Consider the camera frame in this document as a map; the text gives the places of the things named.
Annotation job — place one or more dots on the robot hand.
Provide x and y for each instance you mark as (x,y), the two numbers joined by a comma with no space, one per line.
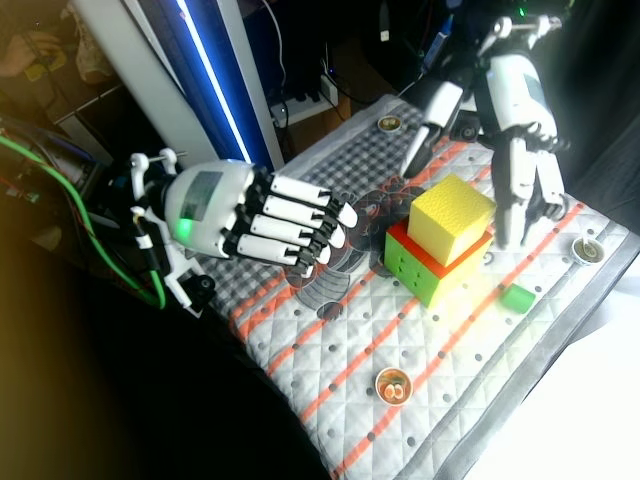
(210,210)
(515,95)

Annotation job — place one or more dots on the yellow foam cube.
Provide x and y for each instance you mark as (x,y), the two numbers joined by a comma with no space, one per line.
(450,220)

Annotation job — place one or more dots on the Rubik's cube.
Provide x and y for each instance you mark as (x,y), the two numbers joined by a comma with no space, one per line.
(415,270)

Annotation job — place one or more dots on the green cylinder block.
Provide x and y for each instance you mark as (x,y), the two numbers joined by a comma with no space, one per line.
(517,298)

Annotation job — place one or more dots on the small toy bowl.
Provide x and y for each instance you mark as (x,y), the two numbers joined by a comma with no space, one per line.
(389,123)
(393,386)
(588,250)

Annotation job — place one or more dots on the white pillar with blue light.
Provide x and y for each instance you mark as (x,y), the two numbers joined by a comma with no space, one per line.
(150,90)

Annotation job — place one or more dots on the white power strip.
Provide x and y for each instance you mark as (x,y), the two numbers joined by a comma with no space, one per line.
(300,107)

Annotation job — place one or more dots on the grey quilt with bear print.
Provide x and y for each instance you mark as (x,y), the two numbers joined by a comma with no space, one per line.
(380,330)

